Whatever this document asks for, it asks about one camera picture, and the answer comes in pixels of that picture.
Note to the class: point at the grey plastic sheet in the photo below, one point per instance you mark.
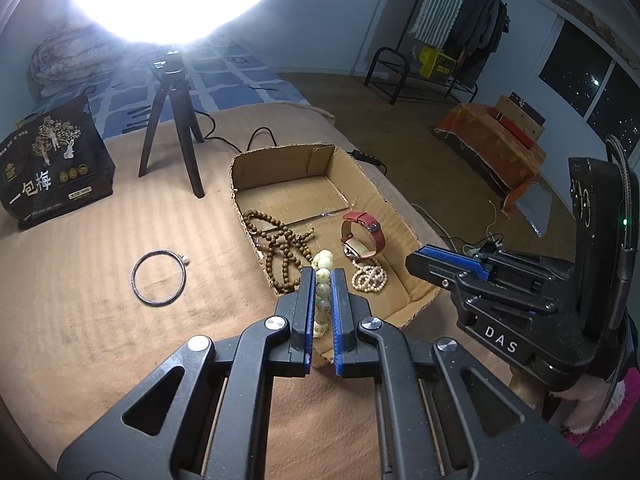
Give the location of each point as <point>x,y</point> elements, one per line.
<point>535,210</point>

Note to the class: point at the person's right hand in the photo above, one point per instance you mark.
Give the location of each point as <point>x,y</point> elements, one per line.
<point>526,391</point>

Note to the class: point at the white power strip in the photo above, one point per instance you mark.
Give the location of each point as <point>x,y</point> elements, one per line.
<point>482,249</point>

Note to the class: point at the black snack bag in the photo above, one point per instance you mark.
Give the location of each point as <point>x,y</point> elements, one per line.
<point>55,170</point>

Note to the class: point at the orange cloth covered table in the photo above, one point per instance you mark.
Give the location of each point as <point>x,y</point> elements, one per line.
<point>480,135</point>

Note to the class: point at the cardboard box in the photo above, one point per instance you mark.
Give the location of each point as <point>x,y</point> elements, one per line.
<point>300,180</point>

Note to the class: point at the dark hanging clothes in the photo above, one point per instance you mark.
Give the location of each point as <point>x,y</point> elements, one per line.
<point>480,30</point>

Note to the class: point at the window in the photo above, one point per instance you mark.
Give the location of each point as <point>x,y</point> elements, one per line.
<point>585,75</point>

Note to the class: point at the folded floral quilt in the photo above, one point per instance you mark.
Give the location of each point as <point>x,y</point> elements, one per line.
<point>65,57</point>

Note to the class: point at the red flat box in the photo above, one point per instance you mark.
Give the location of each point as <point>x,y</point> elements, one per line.
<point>515,130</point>

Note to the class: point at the white striped towel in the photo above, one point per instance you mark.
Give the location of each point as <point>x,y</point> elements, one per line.
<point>442,0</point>

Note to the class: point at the black clothes rack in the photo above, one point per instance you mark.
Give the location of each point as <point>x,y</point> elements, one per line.
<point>385,67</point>

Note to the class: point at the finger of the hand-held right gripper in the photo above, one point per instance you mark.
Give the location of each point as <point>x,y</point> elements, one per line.
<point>450,285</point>
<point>455,256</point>

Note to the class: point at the black bangle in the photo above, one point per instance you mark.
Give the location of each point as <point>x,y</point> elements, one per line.
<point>136,290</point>

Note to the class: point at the black tripod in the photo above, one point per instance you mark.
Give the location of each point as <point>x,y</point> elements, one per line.
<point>170,85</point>

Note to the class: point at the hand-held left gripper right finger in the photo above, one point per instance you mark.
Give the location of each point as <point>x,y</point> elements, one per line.
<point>338,320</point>

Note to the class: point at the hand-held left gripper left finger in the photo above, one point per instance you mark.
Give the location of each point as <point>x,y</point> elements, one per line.
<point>306,310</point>

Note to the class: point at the brown wooden box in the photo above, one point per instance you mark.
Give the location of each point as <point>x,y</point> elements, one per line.
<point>522,110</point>

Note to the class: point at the yellow box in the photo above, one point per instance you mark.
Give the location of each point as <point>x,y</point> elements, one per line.
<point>437,62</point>

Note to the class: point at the blue checked bedsheet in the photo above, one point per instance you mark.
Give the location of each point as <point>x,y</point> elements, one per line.
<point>230,77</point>

